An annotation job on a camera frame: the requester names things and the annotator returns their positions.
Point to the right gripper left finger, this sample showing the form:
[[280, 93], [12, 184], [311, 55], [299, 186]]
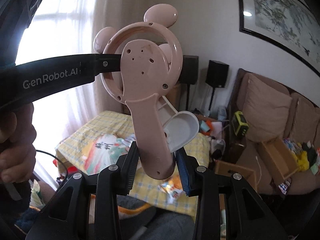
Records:
[[112, 181]]

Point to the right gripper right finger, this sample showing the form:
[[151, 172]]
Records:
[[199, 181]]

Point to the painted folding paper fan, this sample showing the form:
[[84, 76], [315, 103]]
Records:
[[104, 151]]

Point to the pink mouse-ear handheld fan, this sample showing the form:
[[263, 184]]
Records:
[[150, 65]]

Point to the person left hand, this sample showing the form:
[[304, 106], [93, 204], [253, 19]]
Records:
[[18, 159]]

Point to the orange snack bag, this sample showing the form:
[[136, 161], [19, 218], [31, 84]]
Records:
[[173, 189]]

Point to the large open cardboard box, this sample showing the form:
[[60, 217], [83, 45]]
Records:
[[236, 172]]

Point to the yellow checkered tablecloth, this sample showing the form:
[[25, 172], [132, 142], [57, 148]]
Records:
[[155, 166]]

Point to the grey plush blanket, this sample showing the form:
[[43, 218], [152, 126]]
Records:
[[138, 220]]

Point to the shallow cardboard tray on sofa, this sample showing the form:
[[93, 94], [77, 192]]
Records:
[[278, 159]]

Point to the brown sofa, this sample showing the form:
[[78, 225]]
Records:
[[302, 126]]

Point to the brown sofa cushion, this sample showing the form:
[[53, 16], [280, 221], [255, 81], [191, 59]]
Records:
[[265, 109]]

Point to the black speaker left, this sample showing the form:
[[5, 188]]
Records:
[[190, 70]]

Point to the black speaker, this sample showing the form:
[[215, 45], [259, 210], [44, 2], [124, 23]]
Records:
[[217, 74], [190, 70]]

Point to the black speaker right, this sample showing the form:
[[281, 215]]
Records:
[[217, 74]]

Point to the yellow plastic bag on sofa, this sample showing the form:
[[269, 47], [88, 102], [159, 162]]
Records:
[[301, 159]]

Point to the framed ink painting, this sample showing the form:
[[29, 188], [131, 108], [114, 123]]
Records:
[[288, 24]]

